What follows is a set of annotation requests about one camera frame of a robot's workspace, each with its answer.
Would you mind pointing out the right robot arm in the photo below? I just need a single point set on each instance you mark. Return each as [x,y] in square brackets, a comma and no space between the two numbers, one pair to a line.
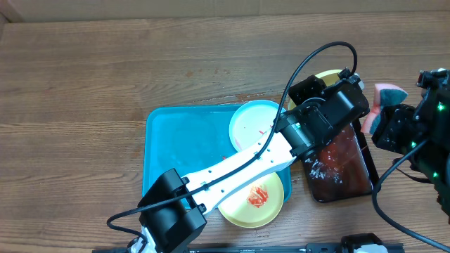
[432,159]

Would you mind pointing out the pink and green sponge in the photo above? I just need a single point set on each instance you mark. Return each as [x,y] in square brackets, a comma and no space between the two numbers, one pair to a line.
[385,95]

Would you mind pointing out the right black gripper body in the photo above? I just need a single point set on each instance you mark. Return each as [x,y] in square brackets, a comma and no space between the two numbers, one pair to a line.
[387,125]

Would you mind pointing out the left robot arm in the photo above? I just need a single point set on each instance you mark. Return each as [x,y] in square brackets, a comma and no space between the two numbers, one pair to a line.
[173,211]

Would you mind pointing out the teal plastic tray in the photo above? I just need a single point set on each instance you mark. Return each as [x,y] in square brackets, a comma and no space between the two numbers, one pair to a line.
[195,142]

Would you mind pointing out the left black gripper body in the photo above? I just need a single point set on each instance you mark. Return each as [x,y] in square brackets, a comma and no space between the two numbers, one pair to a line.
[309,94]

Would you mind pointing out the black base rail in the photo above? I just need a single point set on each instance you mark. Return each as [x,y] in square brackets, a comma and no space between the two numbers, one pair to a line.
[359,243]

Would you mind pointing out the light blue plate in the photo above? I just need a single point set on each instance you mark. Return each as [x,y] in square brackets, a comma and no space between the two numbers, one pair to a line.
[250,121]

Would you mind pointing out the black water tray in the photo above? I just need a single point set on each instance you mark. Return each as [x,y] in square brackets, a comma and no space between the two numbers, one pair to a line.
[343,169]

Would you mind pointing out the yellow plate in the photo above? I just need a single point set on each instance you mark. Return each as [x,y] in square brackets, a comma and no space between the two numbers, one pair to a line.
[255,205]
[328,76]

